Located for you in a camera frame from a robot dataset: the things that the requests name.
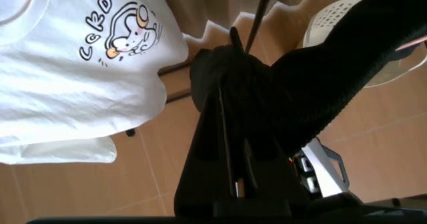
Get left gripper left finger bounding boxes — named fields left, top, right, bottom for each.
left=173, top=87, right=234, bottom=218

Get black shorts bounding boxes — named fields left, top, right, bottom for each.
left=189, top=0, right=427, bottom=158

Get white laundry basket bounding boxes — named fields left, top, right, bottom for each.
left=302, top=0, right=427, bottom=89

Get white printed t-shirt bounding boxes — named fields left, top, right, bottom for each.
left=0, top=0, right=189, bottom=165

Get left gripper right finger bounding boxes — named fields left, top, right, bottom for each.
left=235, top=139, right=310, bottom=217

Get black clothes rack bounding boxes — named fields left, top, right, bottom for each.
left=125, top=0, right=278, bottom=137

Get beige curtain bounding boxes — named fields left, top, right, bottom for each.
left=156, top=0, right=390, bottom=41

